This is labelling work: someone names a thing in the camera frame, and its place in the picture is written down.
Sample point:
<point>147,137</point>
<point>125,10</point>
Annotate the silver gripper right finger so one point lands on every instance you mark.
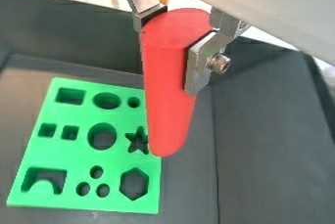
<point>205,55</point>

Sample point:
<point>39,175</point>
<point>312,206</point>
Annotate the red oval cylinder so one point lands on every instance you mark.
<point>165,39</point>

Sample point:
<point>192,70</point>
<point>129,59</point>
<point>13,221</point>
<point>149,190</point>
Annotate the green shape sorter board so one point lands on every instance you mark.
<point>87,159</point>

